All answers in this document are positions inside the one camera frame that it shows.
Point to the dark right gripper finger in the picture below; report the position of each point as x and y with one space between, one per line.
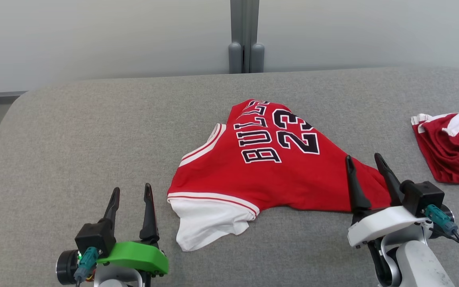
357 187
391 181

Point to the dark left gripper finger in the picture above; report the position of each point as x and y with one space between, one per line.
112 207
150 217

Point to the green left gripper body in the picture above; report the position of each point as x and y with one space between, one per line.
138 257

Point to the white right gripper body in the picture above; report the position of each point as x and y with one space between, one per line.
385 225

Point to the red shorts with white stripes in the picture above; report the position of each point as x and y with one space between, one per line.
456 147

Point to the red Bulls jersey white sleeves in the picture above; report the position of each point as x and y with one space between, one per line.
277 175

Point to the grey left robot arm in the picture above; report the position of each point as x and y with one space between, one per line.
116 278

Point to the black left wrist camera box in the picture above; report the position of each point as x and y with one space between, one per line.
95 237

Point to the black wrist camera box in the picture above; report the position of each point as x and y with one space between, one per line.
424 197
95 237

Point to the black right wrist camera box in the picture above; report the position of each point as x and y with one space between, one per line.
424 197

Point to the grey vertical post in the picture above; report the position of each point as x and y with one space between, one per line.
246 38

